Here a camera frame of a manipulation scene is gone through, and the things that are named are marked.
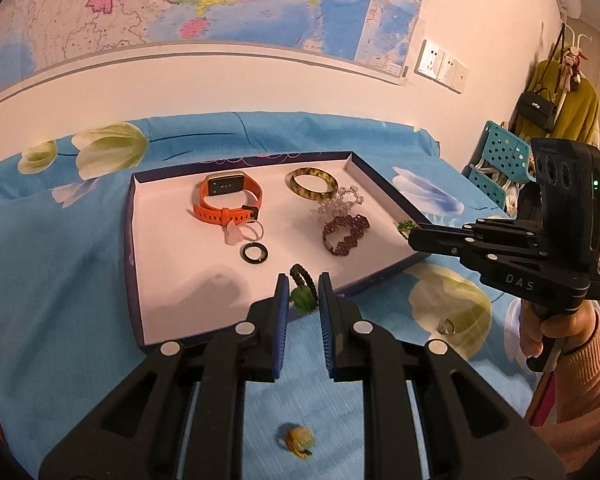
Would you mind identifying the mustard yellow coat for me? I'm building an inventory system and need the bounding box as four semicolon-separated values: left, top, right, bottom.
510;60;600;147

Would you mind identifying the blue plastic basket rack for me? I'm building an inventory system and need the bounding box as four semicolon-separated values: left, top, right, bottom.
462;121;536;207

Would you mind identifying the dark blue shallow cardboard box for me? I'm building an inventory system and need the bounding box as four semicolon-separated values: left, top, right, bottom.
124;151;433;348

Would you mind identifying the orange smart watch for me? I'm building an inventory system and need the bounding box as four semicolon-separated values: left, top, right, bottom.
195;172;264;225

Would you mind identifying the colourful wall map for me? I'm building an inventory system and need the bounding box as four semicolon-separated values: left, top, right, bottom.
0;0;433;111

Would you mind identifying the person's right hand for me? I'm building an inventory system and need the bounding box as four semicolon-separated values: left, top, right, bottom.
519;302;600;361

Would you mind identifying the coat rack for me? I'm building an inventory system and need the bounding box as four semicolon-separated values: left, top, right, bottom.
550;21;594;92

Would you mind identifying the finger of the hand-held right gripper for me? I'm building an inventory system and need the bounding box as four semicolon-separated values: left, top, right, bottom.
408;219;546;252
410;240;600;312

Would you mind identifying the yellow bead pendant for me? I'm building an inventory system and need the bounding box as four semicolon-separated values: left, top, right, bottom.
278;424;315;460

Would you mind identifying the black handbag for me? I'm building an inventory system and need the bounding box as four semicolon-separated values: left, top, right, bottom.
516;91;559;134

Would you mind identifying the black ring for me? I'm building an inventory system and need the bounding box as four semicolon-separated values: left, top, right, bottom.
240;241;270;265

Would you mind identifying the purple beaded bracelet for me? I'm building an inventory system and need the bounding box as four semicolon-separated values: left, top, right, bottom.
321;214;371;257

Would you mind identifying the white wall socket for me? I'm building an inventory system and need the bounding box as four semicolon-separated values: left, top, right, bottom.
414;39;444;79

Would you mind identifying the person's right forearm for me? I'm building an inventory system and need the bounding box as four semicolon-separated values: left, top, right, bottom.
529;310;600;476

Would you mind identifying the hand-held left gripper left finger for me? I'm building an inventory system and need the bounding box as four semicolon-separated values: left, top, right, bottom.
39;273;291;480

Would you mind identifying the green pendant with black cord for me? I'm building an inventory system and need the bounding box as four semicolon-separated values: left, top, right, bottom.
287;262;322;314

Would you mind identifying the tortoiseshell bangle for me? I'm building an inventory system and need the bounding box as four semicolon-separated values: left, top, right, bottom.
286;166;338;202

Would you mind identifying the blue floral bedsheet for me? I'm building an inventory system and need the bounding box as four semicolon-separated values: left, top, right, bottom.
0;112;546;480

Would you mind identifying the pink pendant with ring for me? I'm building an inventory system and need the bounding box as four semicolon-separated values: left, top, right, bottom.
222;217;265;247

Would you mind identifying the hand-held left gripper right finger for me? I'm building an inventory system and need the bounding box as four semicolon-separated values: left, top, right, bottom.
317;272;566;480

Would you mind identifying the clear crystal bead bracelet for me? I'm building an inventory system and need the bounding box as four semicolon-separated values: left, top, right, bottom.
310;185;366;222

